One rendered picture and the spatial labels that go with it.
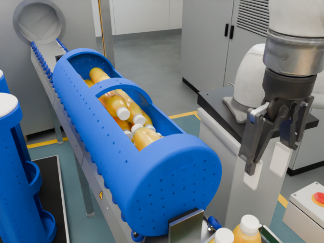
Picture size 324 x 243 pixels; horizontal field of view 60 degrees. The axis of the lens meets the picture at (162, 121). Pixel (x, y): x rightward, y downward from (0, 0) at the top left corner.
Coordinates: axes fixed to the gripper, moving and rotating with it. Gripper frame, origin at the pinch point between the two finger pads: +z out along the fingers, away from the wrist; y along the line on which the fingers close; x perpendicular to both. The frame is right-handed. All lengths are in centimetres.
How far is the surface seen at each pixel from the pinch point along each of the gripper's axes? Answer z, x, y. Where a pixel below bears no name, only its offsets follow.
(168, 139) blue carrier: 2.8, -20.9, 9.6
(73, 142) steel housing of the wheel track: 39, -84, 22
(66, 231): 112, -99, 35
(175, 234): 24.8, -11.3, 12.9
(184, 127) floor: 127, -180, -105
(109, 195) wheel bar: 34, -40, 21
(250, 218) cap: 15.7, -0.8, -0.2
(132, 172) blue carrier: 7.5, -19.2, 19.8
